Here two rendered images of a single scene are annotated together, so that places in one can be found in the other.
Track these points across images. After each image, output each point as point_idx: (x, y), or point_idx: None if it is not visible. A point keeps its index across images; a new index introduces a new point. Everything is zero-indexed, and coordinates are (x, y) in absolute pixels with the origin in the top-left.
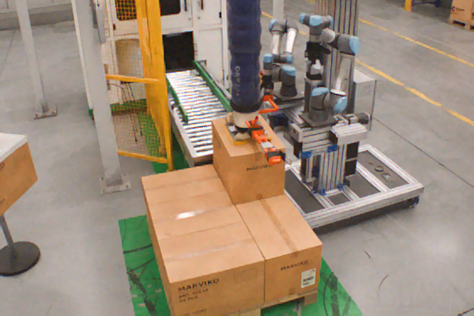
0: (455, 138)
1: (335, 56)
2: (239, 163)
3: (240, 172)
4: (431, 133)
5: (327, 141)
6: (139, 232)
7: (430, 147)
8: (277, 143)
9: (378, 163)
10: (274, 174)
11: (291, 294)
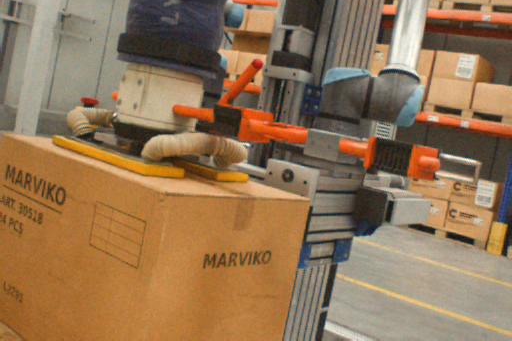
0: (382, 310)
1: (354, 16)
2: (190, 228)
3: (184, 271)
4: (340, 303)
5: (348, 223)
6: None
7: (358, 323)
8: (273, 190)
9: (329, 338)
10: (268, 294)
11: None
